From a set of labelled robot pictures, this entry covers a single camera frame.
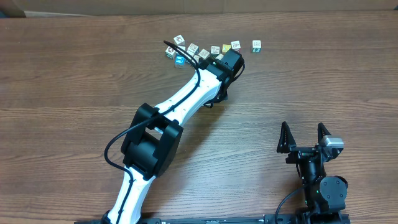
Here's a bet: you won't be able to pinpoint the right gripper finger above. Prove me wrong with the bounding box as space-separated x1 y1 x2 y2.
277 121 297 153
317 123 331 145

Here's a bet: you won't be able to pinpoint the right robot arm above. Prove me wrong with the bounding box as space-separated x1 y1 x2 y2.
274 121 350 223

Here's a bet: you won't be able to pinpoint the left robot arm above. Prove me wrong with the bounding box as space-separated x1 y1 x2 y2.
101 50 244 223

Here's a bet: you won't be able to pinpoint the white block red side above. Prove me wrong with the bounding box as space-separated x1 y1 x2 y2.
215 54 223 60

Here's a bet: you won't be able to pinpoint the yellow block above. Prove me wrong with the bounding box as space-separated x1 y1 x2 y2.
222 44 231 54

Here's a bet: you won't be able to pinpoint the white block green letters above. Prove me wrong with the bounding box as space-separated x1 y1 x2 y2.
210 45 220 58

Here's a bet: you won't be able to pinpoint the white block red bottom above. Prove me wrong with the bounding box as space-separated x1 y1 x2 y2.
231 40 241 52

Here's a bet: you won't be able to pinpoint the white block tilted centre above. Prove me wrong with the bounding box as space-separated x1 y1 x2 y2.
198 49 210 60

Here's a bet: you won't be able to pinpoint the white block green grid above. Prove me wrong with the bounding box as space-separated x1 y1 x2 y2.
187 43 199 54

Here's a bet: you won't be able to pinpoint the white block teal side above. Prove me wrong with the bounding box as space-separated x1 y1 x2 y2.
185 50 195 64

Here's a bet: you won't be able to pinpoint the white block teal far right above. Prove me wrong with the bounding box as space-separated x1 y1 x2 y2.
252 40 262 53

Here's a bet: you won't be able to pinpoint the white block behind blue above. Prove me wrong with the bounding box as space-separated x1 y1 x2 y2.
178 46 186 53

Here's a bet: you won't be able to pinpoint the block with red picture top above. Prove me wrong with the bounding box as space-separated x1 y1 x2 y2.
174 35 185 46

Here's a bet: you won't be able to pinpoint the block red circle green side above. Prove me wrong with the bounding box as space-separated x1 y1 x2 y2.
165 46 177 60

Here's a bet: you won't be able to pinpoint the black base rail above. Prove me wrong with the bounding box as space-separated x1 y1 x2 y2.
74 214 351 224

